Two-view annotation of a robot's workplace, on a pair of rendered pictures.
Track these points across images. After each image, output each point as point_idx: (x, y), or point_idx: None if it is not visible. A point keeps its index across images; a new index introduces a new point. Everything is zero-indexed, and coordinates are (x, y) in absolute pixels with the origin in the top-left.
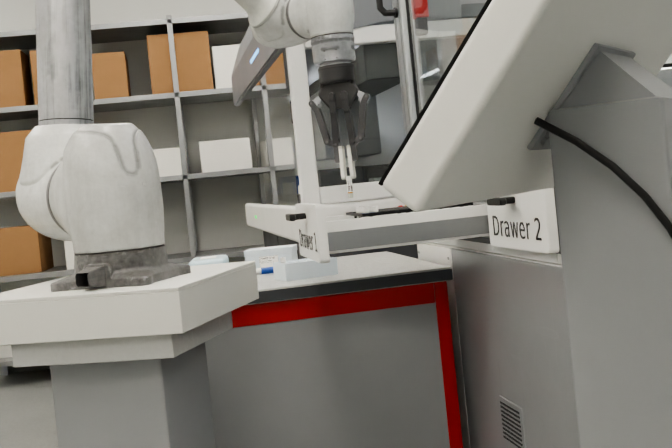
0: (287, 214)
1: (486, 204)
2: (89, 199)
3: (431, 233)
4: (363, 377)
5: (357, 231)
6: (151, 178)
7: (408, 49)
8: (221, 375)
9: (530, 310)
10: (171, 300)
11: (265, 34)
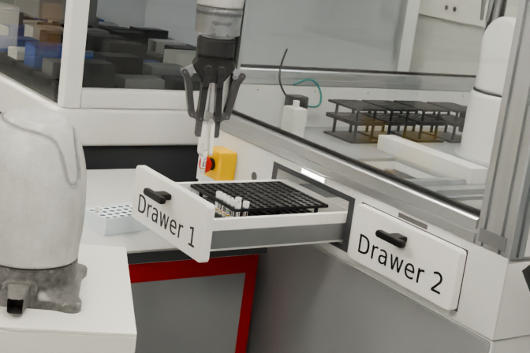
0: (151, 191)
1: (345, 212)
2: (25, 211)
3: (296, 237)
4: (169, 340)
5: (235, 232)
6: (85, 187)
7: None
8: None
9: (387, 333)
10: (125, 346)
11: None
